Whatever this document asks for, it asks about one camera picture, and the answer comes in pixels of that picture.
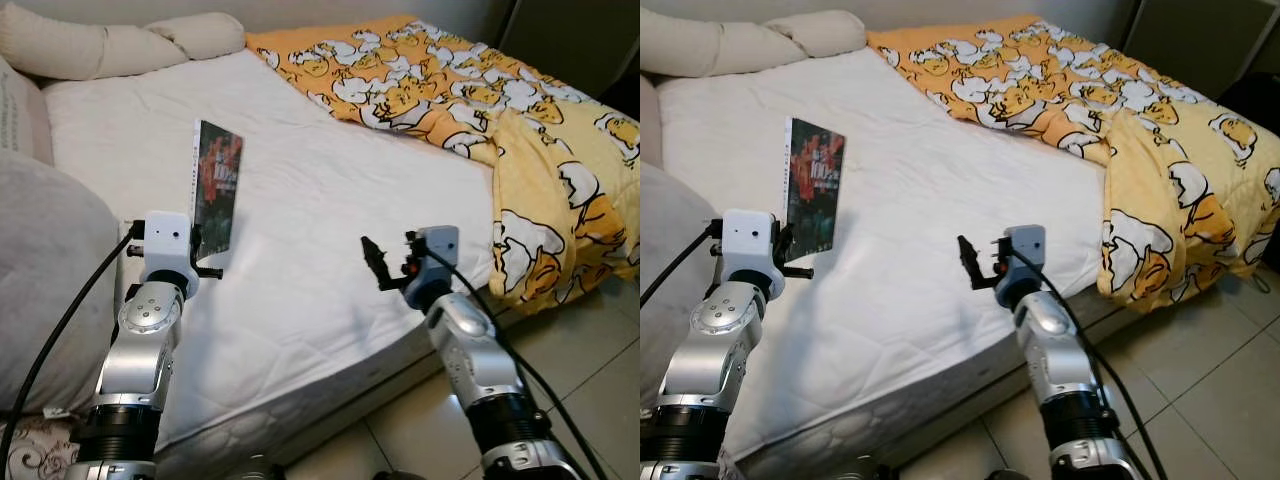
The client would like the dark cover paperback book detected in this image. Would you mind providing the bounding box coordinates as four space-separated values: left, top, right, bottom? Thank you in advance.
190 119 244 256
785 117 846 254

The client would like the grey fleece pillow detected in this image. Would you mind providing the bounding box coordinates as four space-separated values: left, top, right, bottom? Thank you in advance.
0 150 123 416
640 160 706 406

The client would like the orange egg cartoon duvet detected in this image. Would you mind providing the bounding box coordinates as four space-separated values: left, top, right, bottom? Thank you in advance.
245 14 641 309
865 14 1280 309

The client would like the white quilted mattress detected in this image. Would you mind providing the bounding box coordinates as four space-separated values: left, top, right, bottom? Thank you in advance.
40 48 561 480
655 48 1151 471

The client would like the scroll patterned pale pillow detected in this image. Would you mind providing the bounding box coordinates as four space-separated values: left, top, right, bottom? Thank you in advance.
0 55 56 166
640 75 661 166

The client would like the grey left robot leg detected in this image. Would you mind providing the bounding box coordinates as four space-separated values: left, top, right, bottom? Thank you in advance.
830 458 891 480
225 455 291 480

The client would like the cream roll pillow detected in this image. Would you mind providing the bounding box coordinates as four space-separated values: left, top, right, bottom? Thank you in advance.
0 2 248 83
640 8 868 79

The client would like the dark cabinet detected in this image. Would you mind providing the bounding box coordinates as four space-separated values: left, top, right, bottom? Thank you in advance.
500 0 641 101
1125 0 1280 101

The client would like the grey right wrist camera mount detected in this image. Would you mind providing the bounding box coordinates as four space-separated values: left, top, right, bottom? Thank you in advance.
1000 225 1048 281
405 226 461 281

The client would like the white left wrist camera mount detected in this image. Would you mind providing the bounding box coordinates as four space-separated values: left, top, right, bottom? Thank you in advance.
140 212 199 298
720 210 786 298

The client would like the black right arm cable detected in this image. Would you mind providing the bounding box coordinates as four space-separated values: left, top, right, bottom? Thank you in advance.
440 250 611 480
1030 250 1171 480

